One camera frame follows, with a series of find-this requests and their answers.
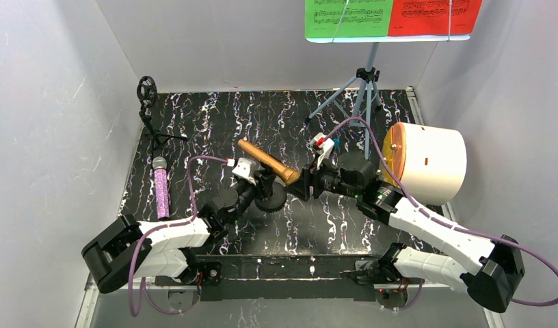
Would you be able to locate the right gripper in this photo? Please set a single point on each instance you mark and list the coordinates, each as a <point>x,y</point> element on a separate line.
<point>308,180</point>

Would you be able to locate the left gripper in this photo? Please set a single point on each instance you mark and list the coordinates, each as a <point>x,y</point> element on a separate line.
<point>264,182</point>

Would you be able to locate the gold microphone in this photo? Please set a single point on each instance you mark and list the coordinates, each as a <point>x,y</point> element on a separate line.
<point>287,174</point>

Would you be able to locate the black round-base mic stand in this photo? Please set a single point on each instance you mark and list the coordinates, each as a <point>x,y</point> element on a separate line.
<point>277,201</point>

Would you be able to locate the purple glitter microphone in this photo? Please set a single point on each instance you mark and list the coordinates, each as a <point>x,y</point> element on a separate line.
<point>160,174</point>

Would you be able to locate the black tripod mic stand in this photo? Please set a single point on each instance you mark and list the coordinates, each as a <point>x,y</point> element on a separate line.
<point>147,95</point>

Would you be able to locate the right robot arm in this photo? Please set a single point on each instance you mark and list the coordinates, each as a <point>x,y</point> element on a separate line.
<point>488,271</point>

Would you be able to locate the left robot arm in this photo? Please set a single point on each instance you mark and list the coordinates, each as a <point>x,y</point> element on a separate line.
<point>130,249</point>

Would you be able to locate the white drum orange head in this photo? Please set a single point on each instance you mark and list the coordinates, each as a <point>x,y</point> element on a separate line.
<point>430,162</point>

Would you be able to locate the grey tripod music stand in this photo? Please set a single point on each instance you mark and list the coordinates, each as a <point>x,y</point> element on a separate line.
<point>367,99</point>

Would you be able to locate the green sheet music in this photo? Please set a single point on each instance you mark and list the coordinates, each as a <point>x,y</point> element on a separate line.
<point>347,19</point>

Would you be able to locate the red sheet music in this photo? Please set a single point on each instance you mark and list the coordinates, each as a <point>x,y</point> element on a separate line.
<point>435,18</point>

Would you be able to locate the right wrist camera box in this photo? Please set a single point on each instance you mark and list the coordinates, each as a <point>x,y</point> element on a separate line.
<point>322,146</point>

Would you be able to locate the aluminium base frame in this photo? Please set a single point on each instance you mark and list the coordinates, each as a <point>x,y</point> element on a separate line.
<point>285,291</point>

